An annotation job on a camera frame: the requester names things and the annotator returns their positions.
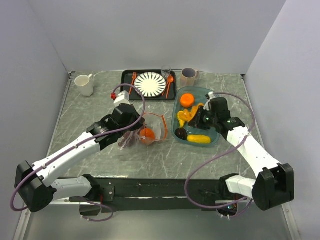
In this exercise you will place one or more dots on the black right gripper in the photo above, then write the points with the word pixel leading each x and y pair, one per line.
pixel 196 122

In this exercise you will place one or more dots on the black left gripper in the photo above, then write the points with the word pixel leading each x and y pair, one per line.
pixel 140 123

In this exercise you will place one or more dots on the red grape bunch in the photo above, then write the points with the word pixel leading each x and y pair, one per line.
pixel 129 139

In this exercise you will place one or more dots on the golden ginger root toy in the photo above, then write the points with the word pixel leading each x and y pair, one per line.
pixel 193 111

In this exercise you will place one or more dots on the orange pumpkin toy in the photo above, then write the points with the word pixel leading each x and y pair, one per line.
pixel 147 136

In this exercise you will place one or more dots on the clear zip top bag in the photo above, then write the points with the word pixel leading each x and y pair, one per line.
pixel 153 130

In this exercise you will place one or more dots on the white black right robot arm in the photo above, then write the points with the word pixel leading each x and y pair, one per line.
pixel 274 182

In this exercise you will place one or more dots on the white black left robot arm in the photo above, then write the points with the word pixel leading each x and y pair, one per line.
pixel 39 184

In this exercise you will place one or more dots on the yellow lumpy food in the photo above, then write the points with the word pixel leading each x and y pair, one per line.
pixel 183 116

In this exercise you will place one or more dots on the dark purple food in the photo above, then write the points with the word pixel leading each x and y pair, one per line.
pixel 181 133

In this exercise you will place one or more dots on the yellow banana toy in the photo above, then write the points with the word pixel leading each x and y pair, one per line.
pixel 199 139

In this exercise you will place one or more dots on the orange fruit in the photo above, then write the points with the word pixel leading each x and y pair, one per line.
pixel 187 100

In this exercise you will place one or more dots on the teal transparent plastic container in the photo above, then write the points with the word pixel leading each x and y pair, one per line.
pixel 199 94

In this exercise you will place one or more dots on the white black striped plate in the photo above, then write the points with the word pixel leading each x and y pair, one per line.
pixel 150 84

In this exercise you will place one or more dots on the orange plastic fork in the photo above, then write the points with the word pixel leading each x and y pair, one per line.
pixel 134 76

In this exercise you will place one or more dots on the black serving tray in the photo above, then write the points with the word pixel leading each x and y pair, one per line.
pixel 126 78

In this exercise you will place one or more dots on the white mug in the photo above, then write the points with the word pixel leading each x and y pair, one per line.
pixel 84 84

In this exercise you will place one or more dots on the beige mug purple inside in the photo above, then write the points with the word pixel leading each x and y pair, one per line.
pixel 188 77

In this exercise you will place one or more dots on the orange plastic spoon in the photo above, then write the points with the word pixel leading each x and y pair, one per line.
pixel 170 80

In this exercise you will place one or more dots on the clear drinking glass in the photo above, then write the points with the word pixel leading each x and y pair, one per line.
pixel 166 71

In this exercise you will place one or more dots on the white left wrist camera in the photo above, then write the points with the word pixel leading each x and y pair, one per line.
pixel 122 98

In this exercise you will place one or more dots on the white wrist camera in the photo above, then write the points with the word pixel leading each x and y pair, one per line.
pixel 122 98
pixel 208 96

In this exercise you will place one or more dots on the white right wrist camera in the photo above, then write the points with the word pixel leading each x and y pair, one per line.
pixel 208 96

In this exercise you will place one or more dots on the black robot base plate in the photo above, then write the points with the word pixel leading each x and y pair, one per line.
pixel 129 194

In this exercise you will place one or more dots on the aluminium frame rail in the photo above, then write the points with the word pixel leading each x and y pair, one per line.
pixel 186 190

